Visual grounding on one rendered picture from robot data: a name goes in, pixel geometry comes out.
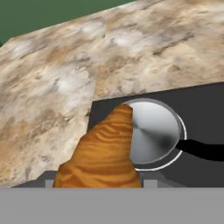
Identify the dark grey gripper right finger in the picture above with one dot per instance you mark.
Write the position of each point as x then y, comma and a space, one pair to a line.
151, 180

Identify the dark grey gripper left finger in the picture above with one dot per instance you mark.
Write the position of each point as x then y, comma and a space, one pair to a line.
43, 180

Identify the golden brown croissant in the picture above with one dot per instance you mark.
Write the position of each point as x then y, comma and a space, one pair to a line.
102, 151

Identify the black hob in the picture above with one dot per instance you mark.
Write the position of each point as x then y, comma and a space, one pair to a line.
201, 116

